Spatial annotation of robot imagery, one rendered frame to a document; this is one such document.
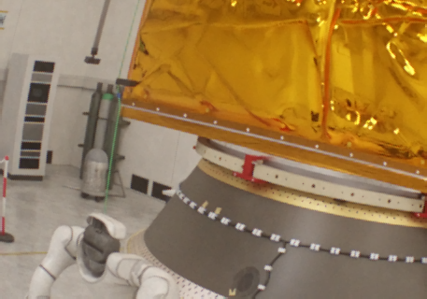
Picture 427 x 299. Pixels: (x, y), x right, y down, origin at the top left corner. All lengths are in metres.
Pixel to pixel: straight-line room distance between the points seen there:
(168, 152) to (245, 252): 7.60
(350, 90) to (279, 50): 0.34
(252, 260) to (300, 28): 0.87
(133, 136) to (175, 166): 0.97
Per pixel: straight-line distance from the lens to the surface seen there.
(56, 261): 2.03
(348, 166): 2.33
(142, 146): 10.25
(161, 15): 2.87
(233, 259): 2.38
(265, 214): 2.39
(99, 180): 9.33
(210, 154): 2.68
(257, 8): 2.55
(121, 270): 1.78
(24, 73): 9.43
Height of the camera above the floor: 1.98
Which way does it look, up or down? 5 degrees down
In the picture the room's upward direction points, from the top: 10 degrees clockwise
